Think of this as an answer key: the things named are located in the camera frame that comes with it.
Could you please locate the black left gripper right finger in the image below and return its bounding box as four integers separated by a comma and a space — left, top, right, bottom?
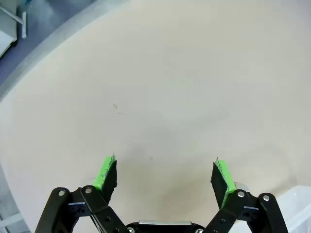
204, 157, 290, 233

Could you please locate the white metal furniture frame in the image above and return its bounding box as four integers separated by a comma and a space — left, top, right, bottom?
0, 4, 28, 58

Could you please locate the small clear plastic container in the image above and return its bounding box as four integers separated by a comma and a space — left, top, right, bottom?
276, 185, 311, 233

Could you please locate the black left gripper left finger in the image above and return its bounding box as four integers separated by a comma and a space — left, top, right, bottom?
34, 153, 132, 233

